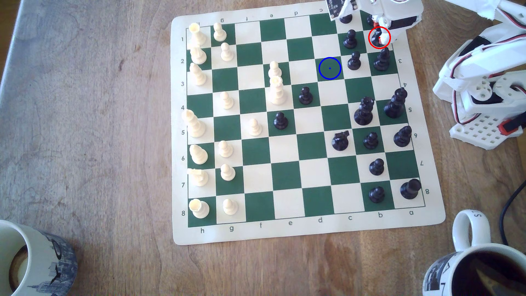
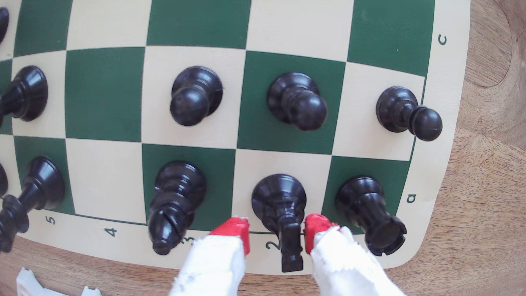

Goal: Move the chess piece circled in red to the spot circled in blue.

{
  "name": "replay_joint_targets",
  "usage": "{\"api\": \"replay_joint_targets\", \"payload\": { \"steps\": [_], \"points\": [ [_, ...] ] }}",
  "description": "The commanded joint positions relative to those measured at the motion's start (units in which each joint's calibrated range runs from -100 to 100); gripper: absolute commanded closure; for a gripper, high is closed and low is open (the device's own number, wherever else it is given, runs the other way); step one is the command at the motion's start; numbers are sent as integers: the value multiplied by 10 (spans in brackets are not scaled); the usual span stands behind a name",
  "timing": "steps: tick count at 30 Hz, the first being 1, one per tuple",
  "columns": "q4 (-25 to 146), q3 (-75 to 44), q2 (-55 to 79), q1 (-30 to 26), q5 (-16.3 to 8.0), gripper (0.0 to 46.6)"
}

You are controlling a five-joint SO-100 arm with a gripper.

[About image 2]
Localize black rook chess piece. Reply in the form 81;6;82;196
335;177;407;257

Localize black pawn chess piece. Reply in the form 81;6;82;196
170;66;224;127
267;72;328;132
376;86;444;142

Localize black queen chess piece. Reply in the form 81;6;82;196
0;65;48;128

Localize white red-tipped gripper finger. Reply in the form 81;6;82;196
168;217;251;296
303;213;405;296

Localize black king chess piece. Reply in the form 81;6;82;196
0;155;65;253

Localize green and cream chess mat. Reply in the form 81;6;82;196
0;0;471;276

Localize black bishop chess piece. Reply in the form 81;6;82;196
147;161;207;256
0;162;9;198

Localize black knight chess piece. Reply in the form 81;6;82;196
251;173;307;273
0;7;10;44

